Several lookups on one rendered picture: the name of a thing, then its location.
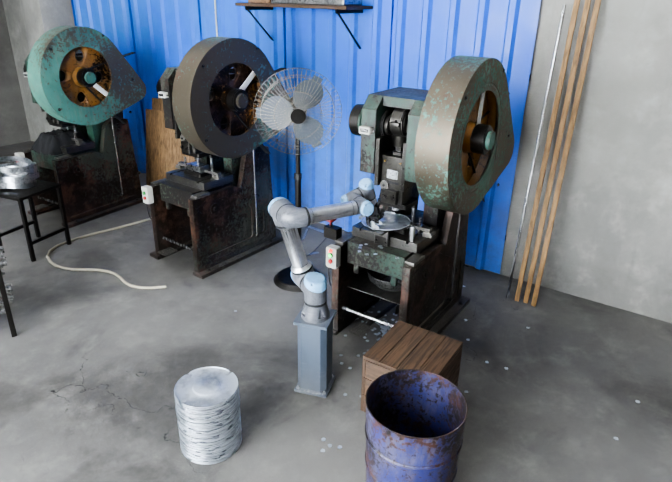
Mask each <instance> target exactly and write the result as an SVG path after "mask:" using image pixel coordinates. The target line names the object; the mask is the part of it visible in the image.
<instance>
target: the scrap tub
mask: <svg viewBox="0 0 672 482"><path fill-rule="evenodd" d="M365 402H366V422H365V435H366V451H365V463H366V482H454V479H455V477H456V474H457V462H458V457H459V452H460V450H461V447H462V444H463V431H464V426H465V421H466V418H467V414H468V404H467V401H466V398H465V396H464V394H463V393H462V392H461V390H460V389H459V388H458V387H457V386H456V385H455V384H453V383H452V382H451V381H449V380H448V379H446V378H444V377H442V376H440V375H438V374H435V373H432V372H428V371H424V370H418V369H400V370H394V371H390V372H387V373H385V374H383V375H381V376H379V377H377V378H376V379H375V380H374V381H373V382H372V383H371V384H370V385H369V387H368V389H367V391H366V396H365ZM461 441H462V442H461Z"/></svg>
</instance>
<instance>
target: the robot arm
mask: <svg viewBox="0 0 672 482"><path fill-rule="evenodd" d="M340 201H341V203H337V204H331V205H326V206H320V207H314V208H307V207H296V206H294V205H293V204H292V203H291V202H290V201H289V200H288V199H286V198H284V197H277V198H275V199H273V200H272V201H271V202H270V204H269V206H268V212H269V214H270V216H271V217H272V218H273V221H274V223H275V226H276V228H277V229H280V231H281V234H282V237H283V240H284V243H285V246H286V249H287V252H288V255H289V257H290V260H291V263H292V266H291V277H292V280H293V281H294V283H295V284H296V285H297V286H298V287H299V288H300V289H301V290H302V291H303V292H304V306H303V308H302V311H301V318H302V319H303V320H304V321H305V322H308V323H313V324H318V323H323V322H325V321H327V320H328V319H329V317H330V312H329V309H328V306H327V280H326V277H325V276H324V275H323V274H321V273H318V272H314V269H313V266H312V263H311V262H310V261H309V260H307V257H306V254H305V251H304V248H303V245H302V242H301V239H300V236H299V233H298V229H297V228H302V227H308V226H310V225H311V224H312V223H317V222H322V221H328V220H333V219H338V218H343V217H349V216H354V215H359V214H362V215H364V216H365V218H366V219H365V220H366V224H367V225H368V226H369V227H370V228H371V229H373V230H375V229H379V226H377V225H381V224H382V222H381V221H379V220H380V219H382V218H383V216H384V210H383V209H382V208H379V206H380V203H378V202H377V199H376V194H375V190H374V185H373V182H372V180H371V179H369V178H364V179H361V180H360V182H359V186H358V187H357V188H355V189H353V190H352V191H350V192H348V193H346V194H345V195H343V196H342V197H341V198H340ZM382 211H383V213H382Z"/></svg>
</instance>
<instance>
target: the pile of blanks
mask: <svg viewBox="0 0 672 482"><path fill-rule="evenodd" d="M239 400H240V397H239V386H238V388H237V391H236V392H235V394H234V395H233V396H232V397H231V398H230V399H229V400H225V401H226V402H224V403H222V404H220V405H217V406H214V407H210V408H201V409H199V408H191V407H187V406H185V405H183V404H181V403H182V402H181V403H180V402H179V401H178V400H177V399H176V397H175V403H176V406H175V409H176V414H177V419H178V420H177V424H178V429H179V437H180V446H181V451H182V453H183V455H184V456H185V457H186V458H187V459H188V460H189V459H191V460H189V461H191V462H193V463H196V464H202V465H210V464H216V463H219V462H222V461H224V460H226V459H228V458H230V457H231V456H232V454H234V453H235V452H236V451H237V450H238V449H239V447H240V445H241V441H242V435H241V433H242V432H241V431H242V429H241V416H240V401H239Z"/></svg>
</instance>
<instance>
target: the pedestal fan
mask: <svg viewBox="0 0 672 482"><path fill-rule="evenodd" d="M320 75H321V74H320ZM320 75H319V76H316V75H314V76H313V77H310V78H312V79H310V78H307V79H308V80H304V81H302V78H304V79H306V77H300V78H301V81H302V82H301V81H300V83H299V84H298V68H297V86H296V87H293V88H295V90H294V92H293V90H292V92H291V93H293V95H292V96H293V97H292V96H291V95H290V96H291V98H290V97H289V98H290V99H289V98H286V97H287V96H286V95H288V94H291V93H287V94H285V93H284V94H285V95H283V94H282V93H283V92H285V91H287V90H288V89H287V90H285V91H283V92H282V93H281V92H280V90H278V89H277V88H278V87H277V88H276V87H275V86H274V85H276V84H277V83H278V82H277V81H278V80H277V81H276V82H277V83H276V82H274V81H273V82H274V83H276V84H274V83H273V84H274V85H273V84H272V85H273V86H274V87H275V88H276V89H277V90H278V91H279V92H280V93H281V94H282V95H283V97H285V96H286V97H285V98H286V99H287V100H288V99H289V100H288V101H287V100H286V99H285V98H283V97H282V96H281V97H280V95H281V94H280V95H279V94H278V93H277V92H276V93H277V94H278V95H279V96H276V95H275V94H274V93H273V92H272V91H271V90H270V89H271V88H272V87H273V86H272V85H271V84H270V83H269V84H270V85H271V86H272V87H271V86H270V87H271V88H270V87H269V86H268V87H269V88H270V89H269V88H268V87H267V86H266V84H265V82H266V81H268V79H269V78H270V77H271V76H270V77H269V78H268V79H267V80H266V81H265V82H264V83H263V84H265V86H266V87H267V88H268V89H269V90H270V91H271V92H272V94H274V95H275V96H273V97H272V96H271V95H270V94H269V96H271V97H270V98H269V99H268V97H267V100H265V102H264V103H263V100H264V98H265V96H266V94H267V93H268V91H269V90H268V89H267V91H266V92H267V93H264V96H263V99H262V100H261V101H262V102H261V106H260V107H256V112H255V114H256V118H261V122H263V123H261V124H262V125H261V126H263V124H264V123H265V124H266V125H267V126H268V128H272V130H273V129H274V130H279V131H280V130H281V129H282V130H283V129H284V131H285V130H286V131H285V132H287V131H288V133H289V132H290V130H287V128H288V127H289V126H290V125H291V124H292V123H294V124H293V125H292V126H293V128H292V127H291V126H290V127H291V128H292V129H293V131H294V132H290V133H292V135H291V136H293V133H294V134H295V138H294V137H293V138H294V139H295V141H294V145H295V147H294V149H295V154H294V153H293V154H294V155H295V157H296V173H294V179H295V206H296V207H301V179H302V173H300V155H302V154H303V153H302V154H300V141H301V142H303V143H304V146H305V148H303V149H306V146H307V145H305V143H306V144H308V146H309V145H312V146H311V147H313V148H314V150H315V148H316V147H318V146H320V145H322V143H321V141H323V138H322V137H323V136H324V135H325V134H326V133H327V132H330V131H331V129H332V126H333V124H332V122H333V123H334V122H336V121H333V120H332V121H329V122H331V125H332V126H331V125H330V124H327V125H329V126H330V127H331V128H330V127H329V129H330V131H328V130H329V129H328V127H327V129H328V130H326V131H327V132H326V133H324V135H323V132H324V131H325V130H324V129H323V126H322V124H321V122H319V120H318V121H317V120H316V119H314V117H312V116H311V117H309V116H310V115H311V114H313V116H314V115H315V114H314V113H310V112H311V111H312V110H311V111H309V110H308V109H312V108H314V106H316V107H317V108H314V109H321V105H320V104H321V103H320V101H322V98H323V97H324V96H323V89H325V90H326V91H327V92H328V90H327V89H326V88H324V87H325V86H324V85H323V84H322V85H323V86H324V87H323V86H322V85H321V82H322V81H323V79H324V78H325V77H324V76H323V75H321V76H323V79H321V78H320ZM263 84H262V85H263ZM262 85H261V86H262ZM277 85H278V84H277ZM332 86H333V85H332ZM293 88H292V89H293ZM333 88H335V87H334V86H333ZM333 88H332V89H333ZM332 89H331V90H332ZM329 90H330V89H329ZM331 90H330V91H331ZM326 91H325V92H326ZM330 91H329V92H330ZM329 92H328V94H329V95H330V94H331V93H329ZM328 94H327V95H328ZM267 95H268V94H267ZM288 96H289V95H288ZM329 97H330V98H331V100H332V97H331V95H330V96H329ZM333 101H334V100H332V102H333ZM322 102H323V101H322ZM262 103H263V104H262ZM317 104H319V107H320V108H318V106H317ZM314 109H313V110H314ZM307 110H308V113H310V115H309V116H308V113H307ZM314 111H318V112H319V111H320V110H314ZM322 111H323V110H322V109H321V111H320V113H319V114H320V116H324V117H325V115H321V113H322ZM312 112H313V111H312ZM318 112H315V113H318ZM322 114H324V113H322ZM291 121H292V123H291ZM290 123H291V124H290ZM289 124H290V125H289ZM288 125H289V126H288ZM287 126H288V127H287ZM263 127H265V125H264V126H263ZM263 127H262V128H263ZM285 127H287V128H286V129H285ZM264 129H266V127H265V128H264ZM292 129H291V131H292ZM266 130H267V129H266ZM266 130H265V131H266ZM282 130H281V131H282ZM281 131H280V132H281ZM284 131H282V132H281V134H282V133H283V132H284ZM267 132H268V130H267ZM267 132H265V133H267ZM268 133H269V132H268ZM268 133H267V134H268ZM288 133H287V134H288ZM267 134H266V135H267ZM271 134H272V133H271ZM271 134H270V133H269V135H271ZM281 134H280V135H281ZM283 134H284V135H285V133H283ZM328 134H329V133H328ZM328 134H326V136H327V135H328ZM266 135H265V137H266ZM269 135H268V136H269ZM280 135H279V136H280ZM284 135H283V136H284ZM329 135H330V134H329ZM329 135H328V136H329ZM271 136H272V135H271ZM279 136H278V138H279ZM283 136H282V137H281V138H283ZM326 136H325V137H326ZM261 137H262V136H261ZM269 137H270V136H269ZM272 137H273V136H272ZM272 137H270V139H272ZM325 137H324V138H325ZM330 137H332V136H331V135H330ZM333 137H334V136H333ZM333 137H332V138H333ZM262 138H263V139H264V137H262ZM281 138H280V139H281ZM321 138H322V139H321ZM326 138H327V137H326ZM332 138H331V139H332ZM273 139H275V138H274V137H273ZM273 139H272V140H273ZM264 140H265V139H264ZM320 140H321V141H320ZM327 140H329V139H328V138H327ZM265 141H266V142H267V140H265ZM273 141H274V140H273ZM273 141H272V142H273ZM272 142H270V143H272ZM323 142H324V141H323ZM329 142H330V140H329ZM329 142H328V143H329ZM267 143H268V142H267ZM270 143H268V144H269V145H270ZM325 143H326V142H325ZM326 144H327V143H326ZM326 144H325V145H326ZM325 145H324V146H325ZM270 146H271V145H270ZM324 146H323V145H322V147H324ZM322 147H321V148H322ZM308 148H309V149H310V146H309V147H308ZM318 148H319V147H318ZM319 149H320V148H319ZM319 149H317V150H319ZM317 150H315V151H317ZM310 151H311V149H310ZM273 281H274V284H275V285H276V286H277V287H278V288H280V289H282V290H285V291H290V292H303V291H302V290H301V289H300V288H299V287H298V286H297V285H296V284H295V283H294V281H293V280H292V277H291V267H287V268H284V269H282V270H281V271H279V272H278V273H277V274H276V275H275V277H274V280H273Z"/></svg>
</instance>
